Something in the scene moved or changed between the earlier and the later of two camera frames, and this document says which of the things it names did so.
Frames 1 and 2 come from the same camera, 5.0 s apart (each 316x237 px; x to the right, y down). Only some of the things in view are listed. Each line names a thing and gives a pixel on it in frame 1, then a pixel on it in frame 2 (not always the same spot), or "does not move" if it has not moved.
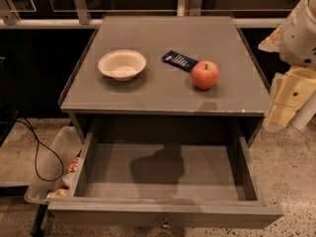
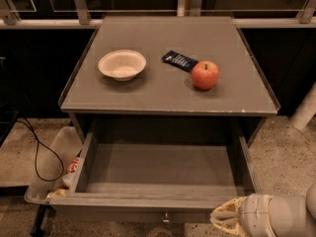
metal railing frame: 190,2 does not move
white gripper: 298,42 to 253,213
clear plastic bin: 54,165 does not move
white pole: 303,116 does not move
